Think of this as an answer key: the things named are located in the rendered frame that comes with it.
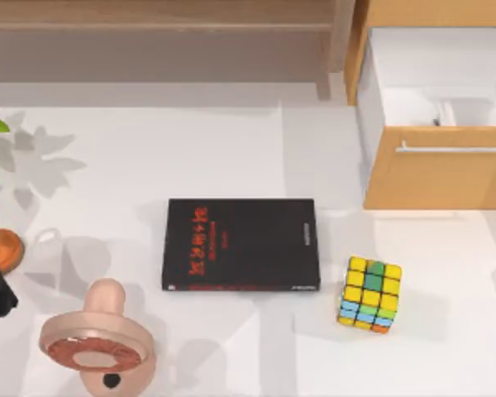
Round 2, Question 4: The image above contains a black book with red print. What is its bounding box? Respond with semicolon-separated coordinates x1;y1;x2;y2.
161;198;322;293

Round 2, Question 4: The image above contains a multicoloured puzzle cube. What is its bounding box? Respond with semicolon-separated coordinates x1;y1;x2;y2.
336;255;403;335

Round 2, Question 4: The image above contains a wooden open shelf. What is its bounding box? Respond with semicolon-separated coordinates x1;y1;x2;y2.
0;0;356;100

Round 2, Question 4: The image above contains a wooden cupboard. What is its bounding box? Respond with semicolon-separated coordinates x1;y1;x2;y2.
341;0;496;108

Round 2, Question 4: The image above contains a pale wooden drawer front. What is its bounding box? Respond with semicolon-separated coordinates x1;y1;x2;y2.
362;125;496;212

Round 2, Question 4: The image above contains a white drawer inside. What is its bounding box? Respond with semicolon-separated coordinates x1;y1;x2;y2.
356;26;496;203

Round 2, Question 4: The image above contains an orange wooden figure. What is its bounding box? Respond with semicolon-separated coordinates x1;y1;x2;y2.
0;168;26;275

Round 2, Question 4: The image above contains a long metal drawer handle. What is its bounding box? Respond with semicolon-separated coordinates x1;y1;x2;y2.
394;141;496;155

